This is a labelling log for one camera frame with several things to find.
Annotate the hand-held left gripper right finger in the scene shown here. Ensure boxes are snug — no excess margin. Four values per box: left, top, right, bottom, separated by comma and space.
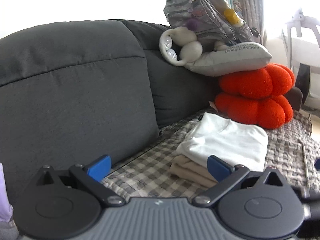
192, 155, 285, 205

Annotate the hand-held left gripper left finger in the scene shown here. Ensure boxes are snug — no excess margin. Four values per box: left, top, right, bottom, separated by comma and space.
35, 154, 126, 205

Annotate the dark grey sofa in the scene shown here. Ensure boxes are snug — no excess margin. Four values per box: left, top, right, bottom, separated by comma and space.
0, 19, 303, 205

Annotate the grey checked blanket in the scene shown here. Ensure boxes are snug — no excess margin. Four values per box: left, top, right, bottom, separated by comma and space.
101, 115, 215, 199

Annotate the white t-shirt with orange print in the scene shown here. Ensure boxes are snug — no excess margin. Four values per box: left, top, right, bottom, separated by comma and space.
176, 112, 269, 173

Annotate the beige folded garment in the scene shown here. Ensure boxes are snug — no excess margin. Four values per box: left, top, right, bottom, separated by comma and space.
170, 154, 218, 188

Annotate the person's lavender clothing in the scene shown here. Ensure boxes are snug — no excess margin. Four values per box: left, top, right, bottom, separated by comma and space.
0, 162, 13, 223

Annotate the white plush toy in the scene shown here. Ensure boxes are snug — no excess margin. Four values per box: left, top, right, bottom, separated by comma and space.
159, 26, 227, 67

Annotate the yellow plush charm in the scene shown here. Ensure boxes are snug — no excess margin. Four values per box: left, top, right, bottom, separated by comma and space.
224, 9, 244, 27

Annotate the white office chair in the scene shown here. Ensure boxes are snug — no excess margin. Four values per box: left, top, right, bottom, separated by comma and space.
281, 9, 320, 105

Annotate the grey printed pillow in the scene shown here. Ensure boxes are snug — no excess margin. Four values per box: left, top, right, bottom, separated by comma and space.
184, 42, 273, 77

